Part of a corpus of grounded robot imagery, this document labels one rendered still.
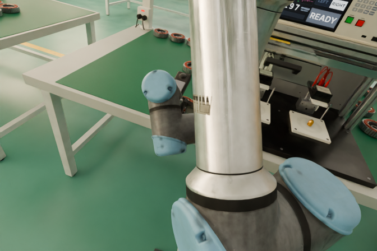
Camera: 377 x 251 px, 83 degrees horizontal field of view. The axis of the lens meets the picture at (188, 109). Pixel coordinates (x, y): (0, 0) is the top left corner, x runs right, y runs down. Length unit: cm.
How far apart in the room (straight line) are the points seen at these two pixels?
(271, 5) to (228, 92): 21
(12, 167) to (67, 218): 54
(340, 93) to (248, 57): 105
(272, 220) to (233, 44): 20
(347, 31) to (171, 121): 78
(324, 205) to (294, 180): 4
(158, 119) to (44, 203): 119
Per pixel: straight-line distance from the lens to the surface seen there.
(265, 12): 41
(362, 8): 103
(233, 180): 25
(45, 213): 153
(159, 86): 47
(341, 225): 35
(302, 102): 112
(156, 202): 147
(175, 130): 47
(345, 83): 126
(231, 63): 24
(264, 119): 94
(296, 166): 37
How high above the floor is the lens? 129
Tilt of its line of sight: 37 degrees down
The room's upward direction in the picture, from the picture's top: 12 degrees clockwise
